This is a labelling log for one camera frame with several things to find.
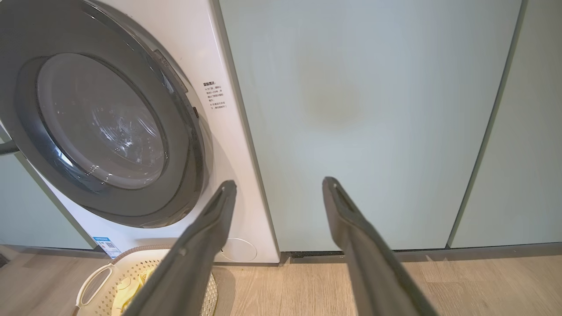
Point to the white perforated laundry basket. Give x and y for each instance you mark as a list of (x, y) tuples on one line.
[(99, 289)]

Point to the white front-load washing machine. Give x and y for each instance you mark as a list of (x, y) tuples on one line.
[(228, 175)]

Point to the pale yellow printed garment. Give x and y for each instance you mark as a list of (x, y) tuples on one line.
[(127, 294)]

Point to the dark grey round washer door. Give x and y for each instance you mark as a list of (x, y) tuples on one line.
[(101, 123)]

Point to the round white filter cover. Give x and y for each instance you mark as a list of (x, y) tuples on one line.
[(241, 250)]

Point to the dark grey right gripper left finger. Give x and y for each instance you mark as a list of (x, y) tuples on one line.
[(189, 259)]

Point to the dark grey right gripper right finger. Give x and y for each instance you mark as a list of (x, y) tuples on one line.
[(373, 263)]

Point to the blue energy label sticker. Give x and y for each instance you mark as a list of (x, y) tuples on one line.
[(106, 247)]

